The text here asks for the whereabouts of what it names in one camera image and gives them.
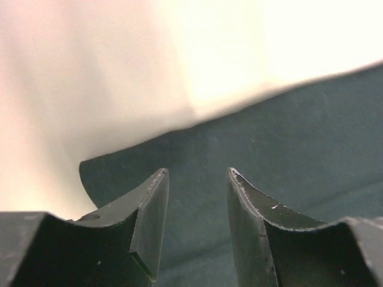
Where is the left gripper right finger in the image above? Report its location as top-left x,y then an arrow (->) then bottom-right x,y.
227,167 -> 382,286

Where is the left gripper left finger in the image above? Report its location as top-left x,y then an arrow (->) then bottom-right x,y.
1,169 -> 169,286

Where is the black t-shirt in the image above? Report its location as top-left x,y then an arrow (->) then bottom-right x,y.
80,66 -> 382,286

